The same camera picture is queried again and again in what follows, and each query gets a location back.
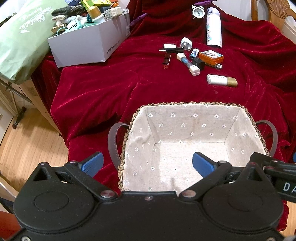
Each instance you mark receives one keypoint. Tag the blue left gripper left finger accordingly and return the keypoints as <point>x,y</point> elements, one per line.
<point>92,164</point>

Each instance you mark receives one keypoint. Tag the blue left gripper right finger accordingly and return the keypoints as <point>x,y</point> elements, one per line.
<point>203,165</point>

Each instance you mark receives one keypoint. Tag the white gold cylinder bottle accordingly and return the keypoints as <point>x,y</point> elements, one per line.
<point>221,80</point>

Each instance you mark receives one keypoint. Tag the small black cube bottle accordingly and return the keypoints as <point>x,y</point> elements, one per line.
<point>199,63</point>

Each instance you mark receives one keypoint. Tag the orange tin with picture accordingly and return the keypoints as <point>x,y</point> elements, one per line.
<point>211,57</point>

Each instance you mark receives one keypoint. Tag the small blue white bottle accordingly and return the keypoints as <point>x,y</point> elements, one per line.
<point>194,53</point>

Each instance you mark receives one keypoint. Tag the black and white case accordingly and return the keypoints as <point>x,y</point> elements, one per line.
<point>171,48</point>

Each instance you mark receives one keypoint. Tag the white power plug adapter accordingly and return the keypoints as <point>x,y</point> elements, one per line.
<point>186,44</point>

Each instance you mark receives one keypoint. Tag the woven basket with floral liner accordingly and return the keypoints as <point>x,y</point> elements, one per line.
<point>154,151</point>

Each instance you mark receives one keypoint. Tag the red velvet cloth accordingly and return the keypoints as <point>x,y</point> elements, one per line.
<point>86,100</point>

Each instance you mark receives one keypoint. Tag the grey cardboard box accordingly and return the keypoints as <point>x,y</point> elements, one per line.
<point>93,44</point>

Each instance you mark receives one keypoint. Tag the white thermos bottle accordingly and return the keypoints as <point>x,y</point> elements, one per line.
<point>213,27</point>

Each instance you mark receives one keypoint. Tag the white power strip in box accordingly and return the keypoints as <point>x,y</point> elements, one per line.
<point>112,13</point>

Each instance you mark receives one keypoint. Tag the gold capped bottle in box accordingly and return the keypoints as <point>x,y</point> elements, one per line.
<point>95,14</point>

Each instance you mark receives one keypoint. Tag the white alarm clock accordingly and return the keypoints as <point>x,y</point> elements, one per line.
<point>198,12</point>

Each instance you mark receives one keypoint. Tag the green fabric bag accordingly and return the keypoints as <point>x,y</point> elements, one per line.
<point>24,37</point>

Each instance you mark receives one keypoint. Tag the purple ribbon tie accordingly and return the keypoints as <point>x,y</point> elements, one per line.
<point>139,18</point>

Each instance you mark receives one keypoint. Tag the carved wooden chair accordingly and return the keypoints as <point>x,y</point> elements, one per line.
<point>282,18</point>

